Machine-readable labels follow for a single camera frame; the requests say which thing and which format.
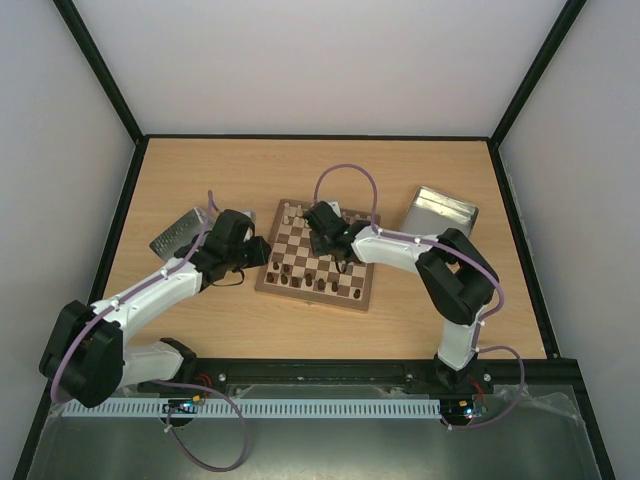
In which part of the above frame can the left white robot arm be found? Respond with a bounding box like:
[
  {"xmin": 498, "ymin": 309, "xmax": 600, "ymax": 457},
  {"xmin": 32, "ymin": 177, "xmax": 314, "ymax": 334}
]
[{"xmin": 39, "ymin": 209, "xmax": 271, "ymax": 407}]

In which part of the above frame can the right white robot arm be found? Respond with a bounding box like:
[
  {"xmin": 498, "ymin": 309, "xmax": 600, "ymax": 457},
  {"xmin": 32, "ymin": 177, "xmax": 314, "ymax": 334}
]
[{"xmin": 303, "ymin": 201, "xmax": 505, "ymax": 392}]

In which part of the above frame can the wooden chess board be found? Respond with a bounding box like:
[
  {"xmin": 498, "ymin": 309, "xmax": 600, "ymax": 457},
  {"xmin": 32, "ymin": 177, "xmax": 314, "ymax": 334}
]
[{"xmin": 255, "ymin": 198, "xmax": 374, "ymax": 312}]

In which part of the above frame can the silver tin lid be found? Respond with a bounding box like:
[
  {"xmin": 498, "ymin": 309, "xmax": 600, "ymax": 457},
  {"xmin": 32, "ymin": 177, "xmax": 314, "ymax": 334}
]
[{"xmin": 149, "ymin": 207, "xmax": 213, "ymax": 263}]

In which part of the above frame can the gold tin box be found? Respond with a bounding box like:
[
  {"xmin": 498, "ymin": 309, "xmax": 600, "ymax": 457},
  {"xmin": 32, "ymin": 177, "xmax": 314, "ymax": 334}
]
[{"xmin": 399, "ymin": 186, "xmax": 479, "ymax": 238}]

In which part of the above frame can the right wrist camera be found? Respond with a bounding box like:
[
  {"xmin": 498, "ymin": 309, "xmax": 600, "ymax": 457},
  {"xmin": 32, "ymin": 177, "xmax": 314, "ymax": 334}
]
[{"xmin": 329, "ymin": 201, "xmax": 341, "ymax": 216}]

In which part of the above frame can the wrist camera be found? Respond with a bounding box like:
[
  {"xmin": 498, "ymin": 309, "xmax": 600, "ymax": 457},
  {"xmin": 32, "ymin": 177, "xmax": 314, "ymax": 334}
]
[
  {"xmin": 329, "ymin": 201, "xmax": 341, "ymax": 216},
  {"xmin": 243, "ymin": 210, "xmax": 256, "ymax": 241}
]

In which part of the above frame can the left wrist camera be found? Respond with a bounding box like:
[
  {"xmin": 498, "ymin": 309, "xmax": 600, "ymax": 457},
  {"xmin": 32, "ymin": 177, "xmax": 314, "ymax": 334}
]
[{"xmin": 243, "ymin": 210, "xmax": 256, "ymax": 241}]

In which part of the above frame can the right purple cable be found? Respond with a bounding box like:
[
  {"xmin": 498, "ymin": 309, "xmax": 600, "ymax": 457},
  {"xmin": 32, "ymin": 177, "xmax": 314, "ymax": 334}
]
[{"xmin": 314, "ymin": 163, "xmax": 525, "ymax": 432}]

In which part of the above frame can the purple cable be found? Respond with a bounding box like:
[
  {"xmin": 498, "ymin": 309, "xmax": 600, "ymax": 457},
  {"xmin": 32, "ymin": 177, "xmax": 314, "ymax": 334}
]
[
  {"xmin": 314, "ymin": 163, "xmax": 525, "ymax": 432},
  {"xmin": 49, "ymin": 188, "xmax": 249, "ymax": 472}
]

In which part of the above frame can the black enclosure frame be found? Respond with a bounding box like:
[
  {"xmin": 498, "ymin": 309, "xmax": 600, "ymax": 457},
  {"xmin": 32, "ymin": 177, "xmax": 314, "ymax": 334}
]
[{"xmin": 9, "ymin": 0, "xmax": 619, "ymax": 480}]

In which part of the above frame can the light blue cable duct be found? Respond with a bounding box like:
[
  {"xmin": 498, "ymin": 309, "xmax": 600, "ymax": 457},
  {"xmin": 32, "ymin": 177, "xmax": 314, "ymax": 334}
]
[{"xmin": 62, "ymin": 398, "xmax": 441, "ymax": 420}]

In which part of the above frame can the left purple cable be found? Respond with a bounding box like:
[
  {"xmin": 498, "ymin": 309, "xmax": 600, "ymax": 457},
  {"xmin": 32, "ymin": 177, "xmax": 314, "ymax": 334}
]
[{"xmin": 49, "ymin": 188, "xmax": 249, "ymax": 472}]

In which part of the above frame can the black mounting rail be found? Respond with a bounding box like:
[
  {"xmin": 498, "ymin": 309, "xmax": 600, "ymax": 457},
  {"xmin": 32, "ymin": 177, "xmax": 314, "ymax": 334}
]
[{"xmin": 173, "ymin": 358, "xmax": 584, "ymax": 397}]

